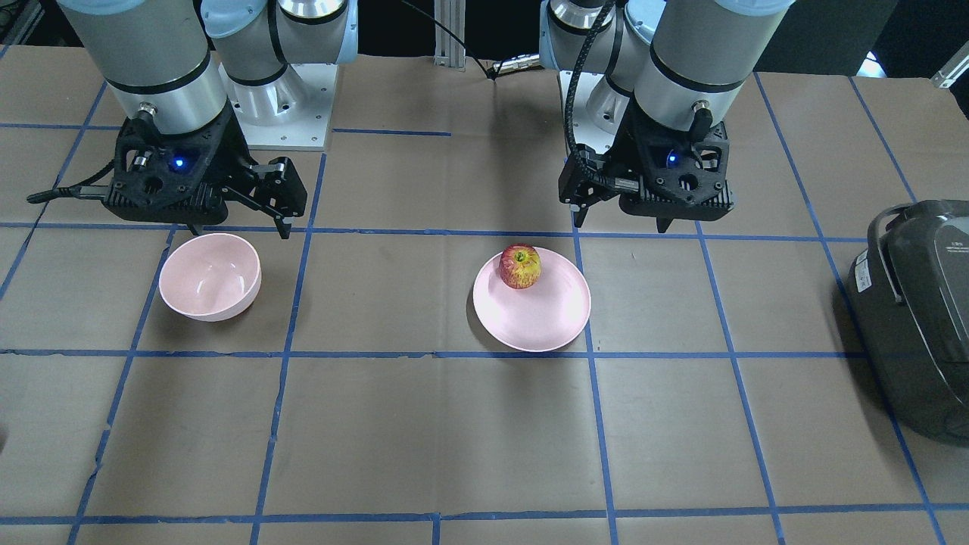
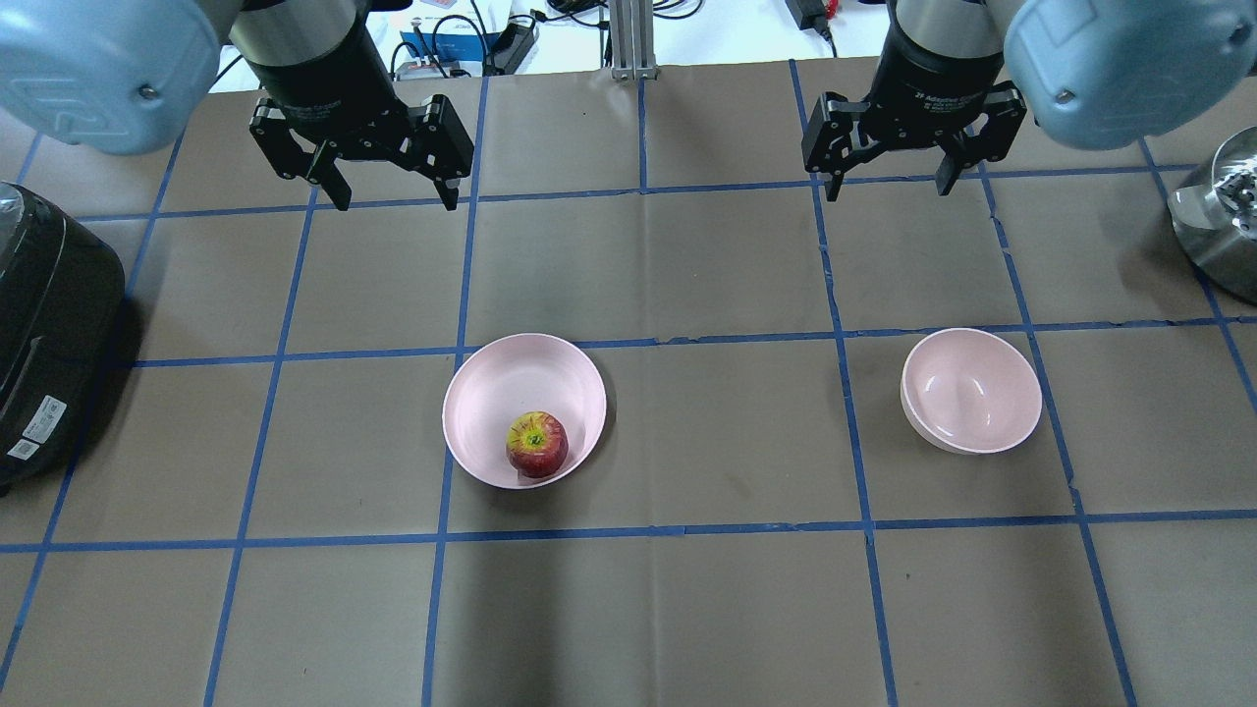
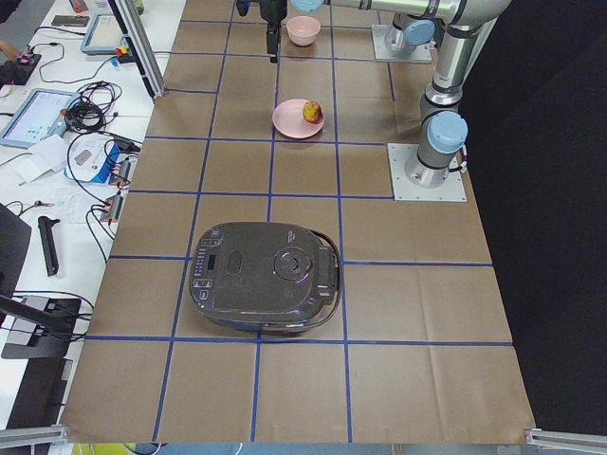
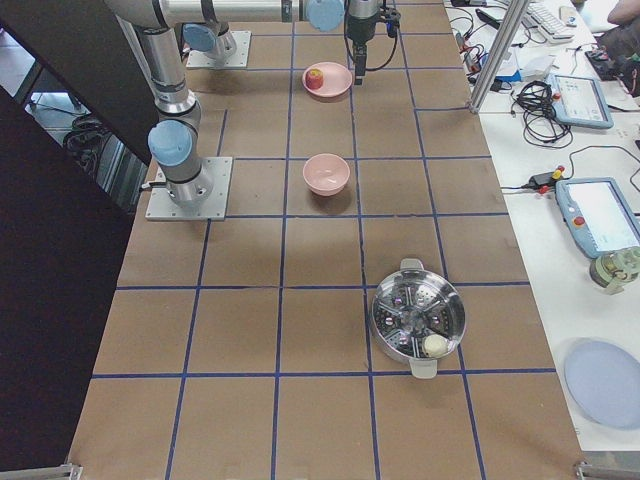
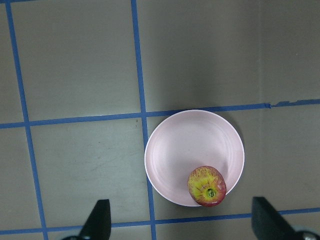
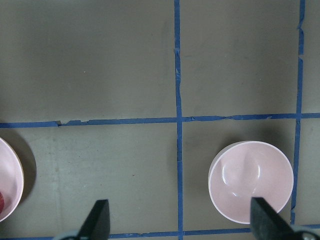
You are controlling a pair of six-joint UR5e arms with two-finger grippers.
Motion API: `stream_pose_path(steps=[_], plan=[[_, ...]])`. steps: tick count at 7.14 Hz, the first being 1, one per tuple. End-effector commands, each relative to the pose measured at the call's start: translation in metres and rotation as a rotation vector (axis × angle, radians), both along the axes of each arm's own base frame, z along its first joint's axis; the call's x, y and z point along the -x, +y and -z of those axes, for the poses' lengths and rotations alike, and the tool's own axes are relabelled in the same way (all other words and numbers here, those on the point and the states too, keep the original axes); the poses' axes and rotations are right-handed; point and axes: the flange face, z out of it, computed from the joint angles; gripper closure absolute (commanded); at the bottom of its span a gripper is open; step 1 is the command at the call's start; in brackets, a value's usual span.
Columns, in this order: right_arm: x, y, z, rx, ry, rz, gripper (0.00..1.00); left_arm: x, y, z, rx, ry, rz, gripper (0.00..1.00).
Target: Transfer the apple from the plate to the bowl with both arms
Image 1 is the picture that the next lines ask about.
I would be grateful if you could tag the pink plate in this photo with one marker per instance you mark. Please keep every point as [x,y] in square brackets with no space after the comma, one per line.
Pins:
[546,316]

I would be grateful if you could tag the aluminium frame post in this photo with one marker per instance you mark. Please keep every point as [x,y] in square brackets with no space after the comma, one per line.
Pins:
[449,50]

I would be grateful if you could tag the dark grey rice cooker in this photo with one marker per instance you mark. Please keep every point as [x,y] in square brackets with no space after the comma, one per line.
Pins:
[909,291]

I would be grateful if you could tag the pink bowl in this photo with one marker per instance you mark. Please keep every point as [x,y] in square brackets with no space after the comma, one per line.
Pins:
[211,278]

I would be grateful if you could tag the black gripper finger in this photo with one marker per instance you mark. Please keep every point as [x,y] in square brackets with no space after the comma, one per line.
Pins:
[580,208]
[663,224]

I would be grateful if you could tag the red yellow apple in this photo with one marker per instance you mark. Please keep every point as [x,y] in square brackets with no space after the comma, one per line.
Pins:
[520,266]

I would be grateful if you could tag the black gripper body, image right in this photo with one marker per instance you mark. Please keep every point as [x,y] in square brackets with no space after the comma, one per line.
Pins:
[622,144]

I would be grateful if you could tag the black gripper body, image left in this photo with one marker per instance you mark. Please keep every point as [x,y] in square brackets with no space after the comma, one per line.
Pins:
[232,148]

